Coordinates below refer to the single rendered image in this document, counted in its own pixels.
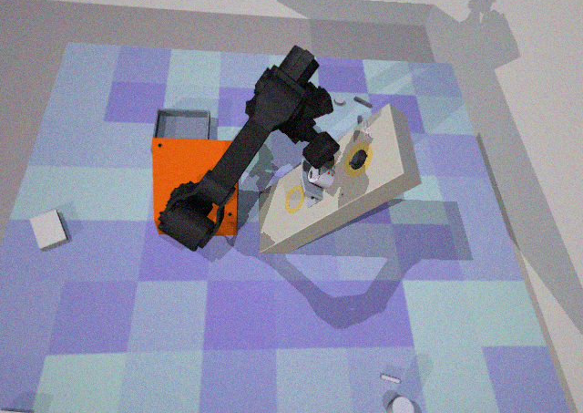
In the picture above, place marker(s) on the beige rectangular panel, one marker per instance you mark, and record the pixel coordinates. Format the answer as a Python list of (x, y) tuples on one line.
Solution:
[(374, 164)]

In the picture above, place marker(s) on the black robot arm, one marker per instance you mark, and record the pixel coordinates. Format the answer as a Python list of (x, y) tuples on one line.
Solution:
[(280, 94)]

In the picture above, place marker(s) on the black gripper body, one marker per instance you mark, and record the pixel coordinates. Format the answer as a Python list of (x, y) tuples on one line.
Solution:
[(320, 149)]

